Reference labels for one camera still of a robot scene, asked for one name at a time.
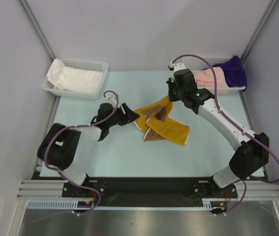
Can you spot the aluminium corner post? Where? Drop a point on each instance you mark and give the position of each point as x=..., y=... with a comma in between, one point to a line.
x=25, y=7
x=259, y=28

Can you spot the white towel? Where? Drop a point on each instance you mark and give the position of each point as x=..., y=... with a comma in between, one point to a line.
x=75, y=80

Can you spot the pink towel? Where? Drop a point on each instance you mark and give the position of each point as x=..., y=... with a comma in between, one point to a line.
x=205, y=78

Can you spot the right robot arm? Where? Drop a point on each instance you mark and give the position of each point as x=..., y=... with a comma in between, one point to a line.
x=250, y=148

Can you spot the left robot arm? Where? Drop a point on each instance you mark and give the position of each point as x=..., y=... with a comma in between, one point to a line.
x=59, y=146

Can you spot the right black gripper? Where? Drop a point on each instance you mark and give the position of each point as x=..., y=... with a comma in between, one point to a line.
x=172, y=91

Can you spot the grey cable duct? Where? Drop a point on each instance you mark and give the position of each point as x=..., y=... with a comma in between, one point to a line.
x=84, y=205

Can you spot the left aluminium corner post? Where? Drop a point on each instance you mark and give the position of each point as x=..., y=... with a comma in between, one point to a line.
x=25, y=7

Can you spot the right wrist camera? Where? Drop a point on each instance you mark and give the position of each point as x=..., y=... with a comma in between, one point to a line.
x=176, y=66

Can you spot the empty white plastic basket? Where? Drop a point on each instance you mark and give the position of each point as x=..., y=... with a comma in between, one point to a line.
x=80, y=63

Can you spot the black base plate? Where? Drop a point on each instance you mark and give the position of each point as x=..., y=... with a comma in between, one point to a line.
x=162, y=190

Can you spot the purple towel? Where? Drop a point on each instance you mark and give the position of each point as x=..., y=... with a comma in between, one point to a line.
x=234, y=73

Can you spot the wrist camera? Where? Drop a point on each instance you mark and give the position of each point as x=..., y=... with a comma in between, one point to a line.
x=112, y=99
x=176, y=66

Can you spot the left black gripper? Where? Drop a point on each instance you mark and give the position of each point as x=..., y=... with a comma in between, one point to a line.
x=129, y=115

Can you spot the yellow patterned towel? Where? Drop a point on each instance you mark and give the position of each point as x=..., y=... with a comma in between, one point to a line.
x=155, y=122

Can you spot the white basket with towels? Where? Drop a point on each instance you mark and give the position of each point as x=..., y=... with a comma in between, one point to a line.
x=196, y=64

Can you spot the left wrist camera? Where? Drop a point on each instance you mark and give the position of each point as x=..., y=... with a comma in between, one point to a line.
x=112, y=99

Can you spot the right aluminium corner post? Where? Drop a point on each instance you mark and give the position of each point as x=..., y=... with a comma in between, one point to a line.
x=259, y=28

